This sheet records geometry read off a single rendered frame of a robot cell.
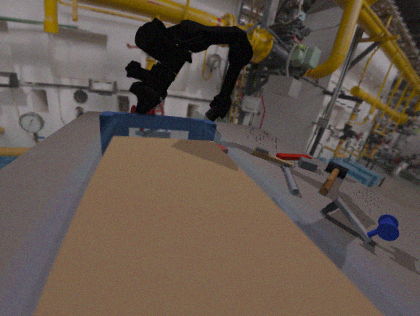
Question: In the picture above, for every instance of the wooden-handled black mallet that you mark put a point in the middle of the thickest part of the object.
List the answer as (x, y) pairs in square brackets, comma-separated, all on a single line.
[(336, 170)]

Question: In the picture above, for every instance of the red flat bar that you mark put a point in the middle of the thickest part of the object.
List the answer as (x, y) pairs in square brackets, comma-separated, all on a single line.
[(287, 156)]

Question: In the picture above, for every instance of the winch handle with blue knob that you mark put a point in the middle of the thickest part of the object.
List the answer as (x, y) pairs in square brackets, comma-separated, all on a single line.
[(387, 228)]

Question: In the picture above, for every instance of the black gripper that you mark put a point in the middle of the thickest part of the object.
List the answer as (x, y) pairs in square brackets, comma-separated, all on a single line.
[(149, 94)]

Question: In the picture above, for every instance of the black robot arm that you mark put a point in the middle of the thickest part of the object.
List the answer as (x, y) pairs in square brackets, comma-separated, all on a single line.
[(160, 43)]

